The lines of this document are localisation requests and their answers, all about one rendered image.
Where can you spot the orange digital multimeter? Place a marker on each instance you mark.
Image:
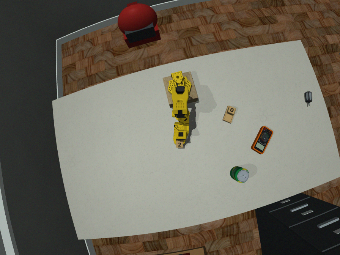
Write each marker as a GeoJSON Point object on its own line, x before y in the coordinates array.
{"type": "Point", "coordinates": [262, 139]}

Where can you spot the green drink can with yellow stripe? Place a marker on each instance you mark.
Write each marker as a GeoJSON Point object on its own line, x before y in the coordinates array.
{"type": "Point", "coordinates": [239, 174]}

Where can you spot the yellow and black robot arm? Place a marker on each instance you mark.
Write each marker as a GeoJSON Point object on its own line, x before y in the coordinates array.
{"type": "Point", "coordinates": [180, 87]}

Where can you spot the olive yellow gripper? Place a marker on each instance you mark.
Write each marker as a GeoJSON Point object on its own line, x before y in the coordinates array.
{"type": "Point", "coordinates": [181, 131]}

